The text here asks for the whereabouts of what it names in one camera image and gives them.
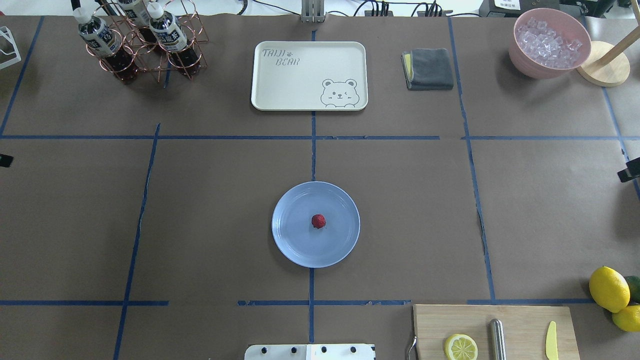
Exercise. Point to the red strawberry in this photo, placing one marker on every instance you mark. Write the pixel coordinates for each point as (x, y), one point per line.
(318, 221)

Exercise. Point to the blue ceramic plate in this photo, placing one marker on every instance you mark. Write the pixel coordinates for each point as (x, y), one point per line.
(311, 247)

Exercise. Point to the green lime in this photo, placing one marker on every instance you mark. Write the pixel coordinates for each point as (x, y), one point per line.
(633, 283)

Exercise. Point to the round wooden stand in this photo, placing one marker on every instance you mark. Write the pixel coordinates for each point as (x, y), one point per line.
(607, 65)

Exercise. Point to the cream bear serving tray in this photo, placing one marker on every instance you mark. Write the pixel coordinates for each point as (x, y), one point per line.
(310, 76)

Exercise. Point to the copper wire bottle rack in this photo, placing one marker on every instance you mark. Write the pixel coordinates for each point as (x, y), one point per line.
(147, 60)

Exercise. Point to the yellow plastic knife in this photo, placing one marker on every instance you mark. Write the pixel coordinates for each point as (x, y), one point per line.
(551, 342)

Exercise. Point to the wooden cutting board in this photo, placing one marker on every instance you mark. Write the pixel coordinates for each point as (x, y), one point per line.
(525, 328)

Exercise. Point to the pink bowl of ice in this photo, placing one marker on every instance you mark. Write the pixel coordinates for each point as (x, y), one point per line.
(547, 43)

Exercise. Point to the grey folded cloth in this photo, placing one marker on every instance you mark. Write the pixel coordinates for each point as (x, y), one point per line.
(427, 69)

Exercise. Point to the lemon half slice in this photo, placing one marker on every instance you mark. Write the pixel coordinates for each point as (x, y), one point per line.
(460, 346)

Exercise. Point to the steel cylinder tool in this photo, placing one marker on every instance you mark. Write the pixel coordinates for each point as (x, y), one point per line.
(498, 340)

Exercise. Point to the whole yellow lemon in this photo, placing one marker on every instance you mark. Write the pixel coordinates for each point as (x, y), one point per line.
(609, 289)

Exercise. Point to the tea bottle white cap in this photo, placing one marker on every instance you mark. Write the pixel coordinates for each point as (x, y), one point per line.
(105, 43)

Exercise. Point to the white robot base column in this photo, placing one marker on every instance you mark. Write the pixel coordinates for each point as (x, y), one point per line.
(322, 351)

